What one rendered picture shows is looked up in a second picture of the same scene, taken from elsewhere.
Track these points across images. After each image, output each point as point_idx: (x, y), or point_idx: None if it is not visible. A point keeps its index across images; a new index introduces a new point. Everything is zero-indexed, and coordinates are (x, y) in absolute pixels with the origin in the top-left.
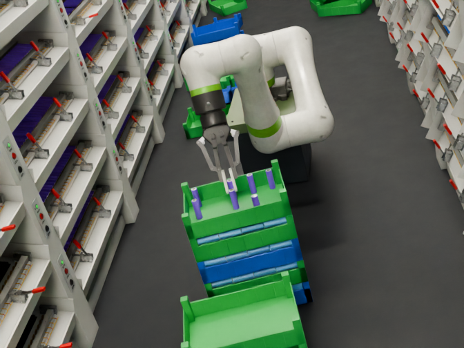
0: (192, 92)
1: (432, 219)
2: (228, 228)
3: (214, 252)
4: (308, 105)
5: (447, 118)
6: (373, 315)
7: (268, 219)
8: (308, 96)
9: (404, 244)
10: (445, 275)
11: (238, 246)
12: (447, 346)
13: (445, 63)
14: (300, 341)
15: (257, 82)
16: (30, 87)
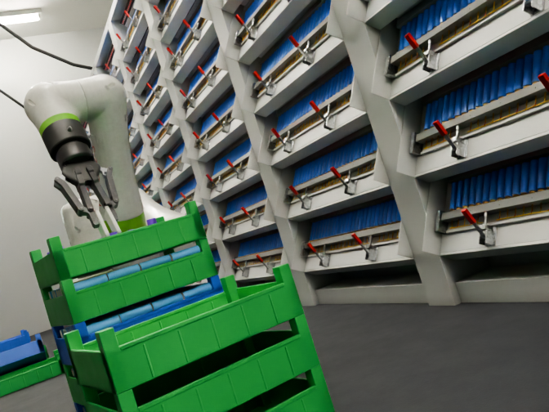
0: (44, 123)
1: (338, 315)
2: (122, 257)
3: (102, 302)
4: (171, 215)
5: (319, 204)
6: (345, 360)
7: (176, 244)
8: (167, 212)
9: (326, 330)
10: (394, 320)
11: (138, 289)
12: (461, 332)
13: (305, 140)
14: (295, 309)
15: (123, 136)
16: None
